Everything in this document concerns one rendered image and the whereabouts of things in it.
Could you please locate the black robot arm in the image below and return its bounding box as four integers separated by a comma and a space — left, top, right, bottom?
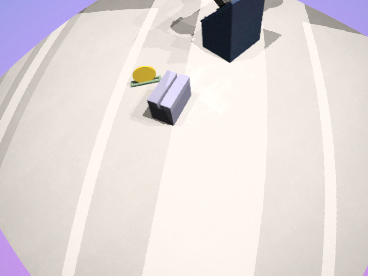
214, 0, 231, 10

